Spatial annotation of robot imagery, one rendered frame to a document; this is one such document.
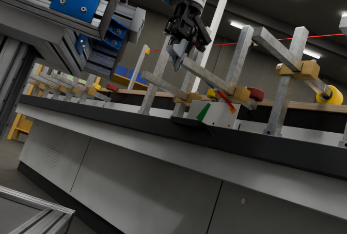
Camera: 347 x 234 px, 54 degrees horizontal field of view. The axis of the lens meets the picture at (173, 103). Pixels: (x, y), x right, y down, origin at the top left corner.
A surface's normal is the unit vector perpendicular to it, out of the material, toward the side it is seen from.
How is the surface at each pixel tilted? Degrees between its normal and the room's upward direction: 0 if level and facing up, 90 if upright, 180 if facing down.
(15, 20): 90
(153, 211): 90
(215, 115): 90
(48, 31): 90
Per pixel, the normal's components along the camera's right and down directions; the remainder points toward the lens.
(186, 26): 0.63, 0.07
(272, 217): -0.70, -0.37
